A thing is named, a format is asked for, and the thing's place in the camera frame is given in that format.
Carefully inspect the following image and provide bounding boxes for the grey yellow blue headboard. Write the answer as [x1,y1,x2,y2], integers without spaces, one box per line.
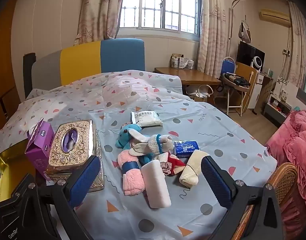
[31,38,146,90]

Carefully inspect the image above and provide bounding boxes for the wooden desk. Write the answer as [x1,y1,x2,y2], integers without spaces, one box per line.
[154,67,222,86]

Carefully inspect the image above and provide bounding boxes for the pink ruffled bedding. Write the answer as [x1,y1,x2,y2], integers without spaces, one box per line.
[265,110,306,233]

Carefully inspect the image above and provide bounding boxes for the beige starfish print curtain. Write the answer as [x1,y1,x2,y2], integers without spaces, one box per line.
[77,0,127,46]

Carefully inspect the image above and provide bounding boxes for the black television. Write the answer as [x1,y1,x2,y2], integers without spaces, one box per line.
[236,40,266,68]

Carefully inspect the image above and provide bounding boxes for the wicker chair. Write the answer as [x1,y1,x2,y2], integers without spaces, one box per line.
[228,162,306,240]

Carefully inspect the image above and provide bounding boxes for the barred window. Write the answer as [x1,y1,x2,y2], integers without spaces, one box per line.
[117,0,203,40]

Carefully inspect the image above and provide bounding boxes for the white wet wipes packet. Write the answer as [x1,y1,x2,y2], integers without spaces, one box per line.
[130,111,164,127]

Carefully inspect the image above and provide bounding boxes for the blue plush toy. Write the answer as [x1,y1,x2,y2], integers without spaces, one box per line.
[115,123,155,167]

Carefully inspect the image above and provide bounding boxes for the red sock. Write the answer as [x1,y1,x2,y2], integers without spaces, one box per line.
[167,154,186,175]

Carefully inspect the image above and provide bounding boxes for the white fan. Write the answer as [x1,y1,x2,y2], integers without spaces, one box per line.
[250,56,263,72]

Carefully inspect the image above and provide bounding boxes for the cream air conditioner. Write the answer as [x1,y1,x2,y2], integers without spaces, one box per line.
[258,8,292,27]

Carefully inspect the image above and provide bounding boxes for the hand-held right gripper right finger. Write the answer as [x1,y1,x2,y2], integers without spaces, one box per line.
[201,156,291,240]

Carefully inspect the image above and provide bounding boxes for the low grey shelf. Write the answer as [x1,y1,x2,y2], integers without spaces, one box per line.
[264,94,293,128]

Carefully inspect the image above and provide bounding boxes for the blue chair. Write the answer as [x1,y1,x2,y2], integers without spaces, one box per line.
[220,57,237,77]

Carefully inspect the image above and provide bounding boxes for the metal coat stand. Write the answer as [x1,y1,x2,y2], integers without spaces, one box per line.
[229,0,246,58]

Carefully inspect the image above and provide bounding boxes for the white towel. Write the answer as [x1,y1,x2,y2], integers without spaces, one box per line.
[141,159,172,209]

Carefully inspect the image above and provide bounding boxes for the purple carton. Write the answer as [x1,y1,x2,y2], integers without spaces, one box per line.
[25,118,55,181]

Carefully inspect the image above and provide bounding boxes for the gold tin box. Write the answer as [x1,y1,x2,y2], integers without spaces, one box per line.
[0,142,37,204]

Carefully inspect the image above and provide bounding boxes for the beige side curtain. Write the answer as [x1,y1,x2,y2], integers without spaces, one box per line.
[289,2,306,88]

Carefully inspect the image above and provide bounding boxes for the pink towel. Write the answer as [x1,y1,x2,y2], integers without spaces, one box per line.
[117,151,146,196]

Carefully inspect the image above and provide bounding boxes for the grey sock with blue stripe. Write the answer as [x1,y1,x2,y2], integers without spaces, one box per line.
[146,134,174,162]

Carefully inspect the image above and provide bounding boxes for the white tote bag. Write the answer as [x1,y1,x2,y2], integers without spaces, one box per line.
[186,84,214,98]

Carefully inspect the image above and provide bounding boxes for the ornate gold tissue box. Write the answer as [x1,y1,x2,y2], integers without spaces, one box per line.
[46,119,105,192]

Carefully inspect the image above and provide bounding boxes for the white board with decals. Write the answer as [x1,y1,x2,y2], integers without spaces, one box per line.
[272,76,300,103]

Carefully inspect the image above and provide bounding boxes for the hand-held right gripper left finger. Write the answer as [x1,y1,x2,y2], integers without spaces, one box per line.
[20,156,101,240]

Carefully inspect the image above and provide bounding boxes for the wooden board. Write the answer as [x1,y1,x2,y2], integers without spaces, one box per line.
[235,62,258,108]

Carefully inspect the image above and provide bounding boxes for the small boxes on desk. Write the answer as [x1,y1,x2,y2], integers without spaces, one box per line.
[171,53,195,69]

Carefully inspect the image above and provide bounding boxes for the cream gloves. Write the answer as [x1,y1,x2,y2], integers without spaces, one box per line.
[129,131,156,156]

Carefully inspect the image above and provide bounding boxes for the white folding stand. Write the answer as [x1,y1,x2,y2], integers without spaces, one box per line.
[221,74,251,117]

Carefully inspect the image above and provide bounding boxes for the white small cabinet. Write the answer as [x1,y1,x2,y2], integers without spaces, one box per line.
[247,71,263,110]

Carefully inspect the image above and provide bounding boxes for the blue tissue packet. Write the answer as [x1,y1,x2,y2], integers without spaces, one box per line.
[174,140,201,158]

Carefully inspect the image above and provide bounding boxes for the wooden wardrobe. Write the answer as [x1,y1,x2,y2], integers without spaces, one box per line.
[0,0,21,137]

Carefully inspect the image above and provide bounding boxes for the hanging beige bags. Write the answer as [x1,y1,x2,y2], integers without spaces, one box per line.
[238,21,254,45]

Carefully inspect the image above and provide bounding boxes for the cream towel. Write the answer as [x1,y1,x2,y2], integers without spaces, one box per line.
[179,149,210,188]

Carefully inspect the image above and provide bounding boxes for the printed plastic bed cover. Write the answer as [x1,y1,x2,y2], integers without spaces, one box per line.
[0,70,278,240]

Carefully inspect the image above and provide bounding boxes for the black hair dryer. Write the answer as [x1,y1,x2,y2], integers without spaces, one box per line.
[225,72,251,87]

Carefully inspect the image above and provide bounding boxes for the dusty pink scrunchie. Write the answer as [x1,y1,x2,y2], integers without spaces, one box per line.
[160,162,172,176]

